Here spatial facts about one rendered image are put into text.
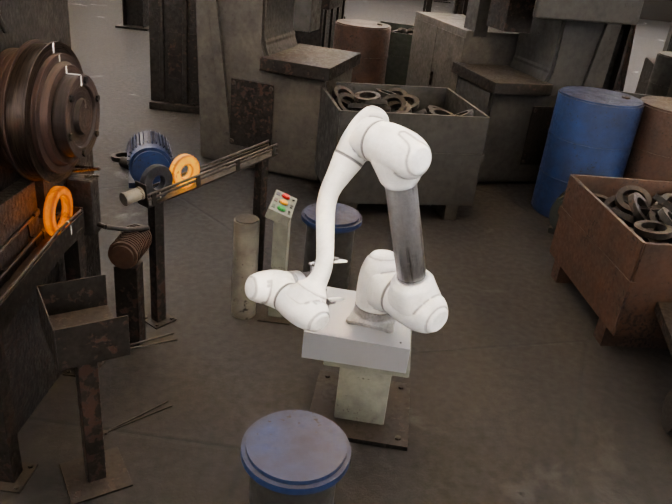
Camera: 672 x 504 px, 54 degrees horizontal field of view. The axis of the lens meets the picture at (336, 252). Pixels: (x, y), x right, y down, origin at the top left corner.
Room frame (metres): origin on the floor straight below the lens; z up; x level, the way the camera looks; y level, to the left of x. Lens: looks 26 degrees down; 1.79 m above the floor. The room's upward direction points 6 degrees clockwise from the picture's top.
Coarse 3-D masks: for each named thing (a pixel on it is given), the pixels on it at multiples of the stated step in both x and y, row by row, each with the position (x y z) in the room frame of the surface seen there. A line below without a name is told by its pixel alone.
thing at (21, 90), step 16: (32, 48) 2.13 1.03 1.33; (48, 48) 2.14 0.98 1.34; (64, 48) 2.26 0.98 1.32; (16, 64) 2.05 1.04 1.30; (32, 64) 2.04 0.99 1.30; (16, 80) 2.00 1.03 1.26; (32, 80) 2.02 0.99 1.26; (16, 96) 1.98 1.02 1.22; (16, 112) 1.96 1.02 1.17; (16, 128) 1.95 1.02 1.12; (16, 144) 1.96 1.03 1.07; (32, 144) 1.98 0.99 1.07; (16, 160) 1.98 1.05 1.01; (32, 160) 1.96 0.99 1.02; (32, 176) 2.05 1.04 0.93; (48, 176) 2.06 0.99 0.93; (64, 176) 2.17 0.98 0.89
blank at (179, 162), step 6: (180, 156) 2.78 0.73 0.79; (186, 156) 2.79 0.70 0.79; (192, 156) 2.81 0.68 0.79; (174, 162) 2.75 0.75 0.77; (180, 162) 2.76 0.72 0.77; (186, 162) 2.79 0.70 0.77; (192, 162) 2.81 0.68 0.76; (198, 162) 2.84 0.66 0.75; (174, 168) 2.73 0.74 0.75; (180, 168) 2.76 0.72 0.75; (192, 168) 2.81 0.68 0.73; (198, 168) 2.84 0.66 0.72; (174, 174) 2.73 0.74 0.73; (180, 174) 2.76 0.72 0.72; (186, 174) 2.82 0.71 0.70; (192, 174) 2.81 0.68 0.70; (174, 180) 2.73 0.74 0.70; (180, 180) 2.76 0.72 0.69; (186, 186) 2.79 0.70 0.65
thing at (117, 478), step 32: (64, 288) 1.74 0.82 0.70; (96, 288) 1.80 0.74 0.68; (64, 320) 1.70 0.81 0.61; (96, 320) 1.73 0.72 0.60; (128, 320) 1.60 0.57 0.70; (64, 352) 1.50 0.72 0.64; (96, 352) 1.55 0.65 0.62; (128, 352) 1.60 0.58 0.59; (96, 384) 1.66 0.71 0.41; (96, 416) 1.65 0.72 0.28; (96, 448) 1.65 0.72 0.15; (64, 480) 1.63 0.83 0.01; (96, 480) 1.64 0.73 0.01; (128, 480) 1.66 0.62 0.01
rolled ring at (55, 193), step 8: (48, 192) 2.14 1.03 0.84; (56, 192) 2.15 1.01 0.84; (64, 192) 2.20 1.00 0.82; (48, 200) 2.11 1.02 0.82; (56, 200) 2.13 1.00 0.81; (64, 200) 2.23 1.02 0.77; (72, 200) 2.26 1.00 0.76; (48, 208) 2.10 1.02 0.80; (64, 208) 2.23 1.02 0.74; (72, 208) 2.26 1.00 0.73; (48, 216) 2.09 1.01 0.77; (64, 216) 2.22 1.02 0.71; (48, 224) 2.09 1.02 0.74; (56, 224) 2.12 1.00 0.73; (48, 232) 2.10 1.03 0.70
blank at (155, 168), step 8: (152, 168) 2.64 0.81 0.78; (160, 168) 2.67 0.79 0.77; (168, 168) 2.71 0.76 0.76; (144, 176) 2.62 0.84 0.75; (152, 176) 2.64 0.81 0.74; (160, 176) 2.70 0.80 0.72; (168, 176) 2.71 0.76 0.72; (160, 184) 2.70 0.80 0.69; (168, 184) 2.70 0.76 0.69; (160, 192) 2.67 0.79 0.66
